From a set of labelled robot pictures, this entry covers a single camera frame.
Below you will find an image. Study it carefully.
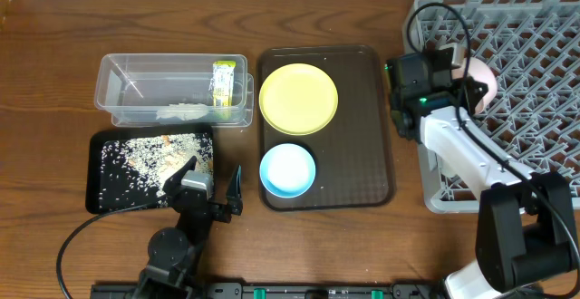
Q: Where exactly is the grey dishwasher rack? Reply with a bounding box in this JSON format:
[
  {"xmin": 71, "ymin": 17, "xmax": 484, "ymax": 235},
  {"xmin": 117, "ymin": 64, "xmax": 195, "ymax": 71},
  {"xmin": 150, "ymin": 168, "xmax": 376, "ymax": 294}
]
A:
[{"xmin": 402, "ymin": 0, "xmax": 579, "ymax": 207}]

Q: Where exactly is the yellow plate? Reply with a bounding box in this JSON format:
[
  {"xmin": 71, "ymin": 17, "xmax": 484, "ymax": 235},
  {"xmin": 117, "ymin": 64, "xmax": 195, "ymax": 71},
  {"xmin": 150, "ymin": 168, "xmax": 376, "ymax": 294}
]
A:
[{"xmin": 258, "ymin": 63, "xmax": 339, "ymax": 136}]

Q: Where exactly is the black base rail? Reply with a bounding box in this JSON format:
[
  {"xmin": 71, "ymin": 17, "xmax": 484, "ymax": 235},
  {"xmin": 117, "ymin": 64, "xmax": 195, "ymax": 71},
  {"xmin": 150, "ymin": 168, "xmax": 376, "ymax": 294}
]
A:
[{"xmin": 90, "ymin": 283, "xmax": 446, "ymax": 299}]

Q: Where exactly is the black tray bin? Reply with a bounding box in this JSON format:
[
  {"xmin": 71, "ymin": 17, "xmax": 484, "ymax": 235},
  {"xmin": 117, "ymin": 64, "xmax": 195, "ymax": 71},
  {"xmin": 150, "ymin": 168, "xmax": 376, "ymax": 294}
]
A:
[{"xmin": 85, "ymin": 124, "xmax": 213, "ymax": 214}]

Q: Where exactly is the brown serving tray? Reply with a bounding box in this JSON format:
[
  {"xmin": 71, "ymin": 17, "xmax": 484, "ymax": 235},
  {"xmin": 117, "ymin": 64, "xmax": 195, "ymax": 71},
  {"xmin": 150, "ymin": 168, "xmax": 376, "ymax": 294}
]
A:
[{"xmin": 257, "ymin": 45, "xmax": 395, "ymax": 212}]

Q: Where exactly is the green snack wrapper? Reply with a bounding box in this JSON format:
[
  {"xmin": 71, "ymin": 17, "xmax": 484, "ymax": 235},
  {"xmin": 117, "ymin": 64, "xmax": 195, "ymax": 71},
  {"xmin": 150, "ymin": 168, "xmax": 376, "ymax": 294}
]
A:
[{"xmin": 209, "ymin": 61, "xmax": 237, "ymax": 107}]

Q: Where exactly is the food scraps rice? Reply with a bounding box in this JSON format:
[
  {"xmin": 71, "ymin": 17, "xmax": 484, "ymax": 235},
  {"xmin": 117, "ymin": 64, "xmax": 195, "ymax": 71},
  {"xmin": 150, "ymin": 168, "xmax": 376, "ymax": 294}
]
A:
[{"xmin": 96, "ymin": 133, "xmax": 213, "ymax": 209}]

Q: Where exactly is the pink bowl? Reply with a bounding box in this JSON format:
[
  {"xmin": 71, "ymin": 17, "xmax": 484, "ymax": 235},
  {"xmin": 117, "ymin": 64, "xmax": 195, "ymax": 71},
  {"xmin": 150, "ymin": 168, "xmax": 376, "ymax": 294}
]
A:
[{"xmin": 468, "ymin": 58, "xmax": 498, "ymax": 114}]

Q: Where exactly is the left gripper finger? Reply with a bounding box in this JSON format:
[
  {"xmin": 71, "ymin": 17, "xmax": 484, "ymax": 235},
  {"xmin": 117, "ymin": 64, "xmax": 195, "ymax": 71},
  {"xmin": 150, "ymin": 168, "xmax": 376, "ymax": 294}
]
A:
[
  {"xmin": 162, "ymin": 156, "xmax": 197, "ymax": 197},
  {"xmin": 226, "ymin": 165, "xmax": 243, "ymax": 216}
]

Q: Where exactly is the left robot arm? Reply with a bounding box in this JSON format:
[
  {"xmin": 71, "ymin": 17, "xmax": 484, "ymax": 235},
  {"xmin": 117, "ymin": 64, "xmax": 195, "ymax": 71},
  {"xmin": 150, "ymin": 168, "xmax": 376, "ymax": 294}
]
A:
[{"xmin": 131, "ymin": 157, "xmax": 243, "ymax": 299}]

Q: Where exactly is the light blue bowl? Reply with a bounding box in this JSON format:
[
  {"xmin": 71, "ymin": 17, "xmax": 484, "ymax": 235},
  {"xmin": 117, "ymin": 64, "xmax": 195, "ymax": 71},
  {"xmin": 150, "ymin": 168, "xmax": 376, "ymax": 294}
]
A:
[{"xmin": 259, "ymin": 143, "xmax": 316, "ymax": 198}]

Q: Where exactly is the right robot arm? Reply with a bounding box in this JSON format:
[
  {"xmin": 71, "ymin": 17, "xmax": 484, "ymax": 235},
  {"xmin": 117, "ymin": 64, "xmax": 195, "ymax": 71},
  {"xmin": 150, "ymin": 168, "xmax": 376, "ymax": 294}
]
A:
[{"xmin": 385, "ymin": 48, "xmax": 579, "ymax": 298}]

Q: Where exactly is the clear plastic bin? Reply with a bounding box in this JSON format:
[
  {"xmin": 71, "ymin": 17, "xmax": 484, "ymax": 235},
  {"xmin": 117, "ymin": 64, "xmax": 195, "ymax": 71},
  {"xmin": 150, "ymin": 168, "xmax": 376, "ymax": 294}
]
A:
[{"xmin": 94, "ymin": 53, "xmax": 254, "ymax": 128}]

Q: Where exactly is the white tissue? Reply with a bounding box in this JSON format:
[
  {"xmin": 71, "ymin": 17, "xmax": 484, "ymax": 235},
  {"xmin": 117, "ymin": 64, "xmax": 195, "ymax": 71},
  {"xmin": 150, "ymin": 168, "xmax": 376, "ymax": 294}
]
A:
[{"xmin": 156, "ymin": 103, "xmax": 209, "ymax": 121}]

